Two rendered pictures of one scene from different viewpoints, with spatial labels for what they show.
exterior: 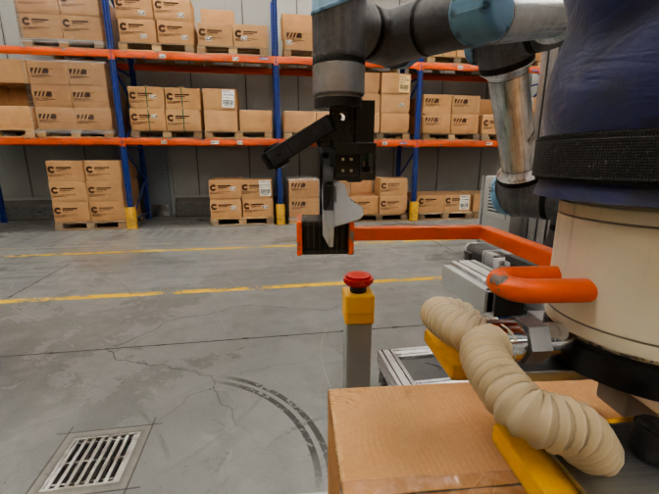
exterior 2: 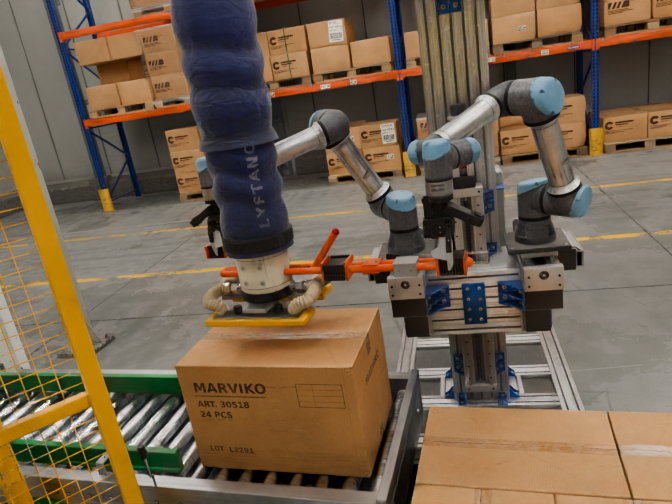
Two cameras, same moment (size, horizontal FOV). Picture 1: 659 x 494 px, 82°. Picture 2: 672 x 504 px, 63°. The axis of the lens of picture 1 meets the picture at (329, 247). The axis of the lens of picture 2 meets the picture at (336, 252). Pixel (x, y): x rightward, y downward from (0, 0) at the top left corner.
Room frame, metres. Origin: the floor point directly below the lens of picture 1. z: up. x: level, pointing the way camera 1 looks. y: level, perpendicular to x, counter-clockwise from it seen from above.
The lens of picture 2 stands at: (-1.12, -1.20, 1.77)
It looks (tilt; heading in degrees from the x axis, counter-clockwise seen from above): 18 degrees down; 23
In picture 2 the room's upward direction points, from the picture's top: 9 degrees counter-clockwise
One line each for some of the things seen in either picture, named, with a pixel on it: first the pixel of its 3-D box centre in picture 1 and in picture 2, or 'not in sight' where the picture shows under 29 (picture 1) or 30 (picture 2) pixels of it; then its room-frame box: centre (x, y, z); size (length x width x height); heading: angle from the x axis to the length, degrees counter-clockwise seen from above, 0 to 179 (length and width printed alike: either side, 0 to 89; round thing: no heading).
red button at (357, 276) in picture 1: (358, 282); not in sight; (0.84, -0.07, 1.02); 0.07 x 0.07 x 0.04
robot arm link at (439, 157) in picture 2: not in sight; (437, 159); (0.39, -0.89, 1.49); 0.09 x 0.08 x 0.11; 149
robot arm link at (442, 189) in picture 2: not in sight; (439, 188); (0.39, -0.89, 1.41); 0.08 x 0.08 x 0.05
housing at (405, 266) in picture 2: not in sight; (406, 266); (0.38, -0.77, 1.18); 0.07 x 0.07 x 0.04; 4
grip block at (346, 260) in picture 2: not in sight; (337, 267); (0.36, -0.56, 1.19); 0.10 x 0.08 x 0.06; 4
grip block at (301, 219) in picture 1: (324, 233); (220, 248); (0.58, 0.01, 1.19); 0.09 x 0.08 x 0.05; 4
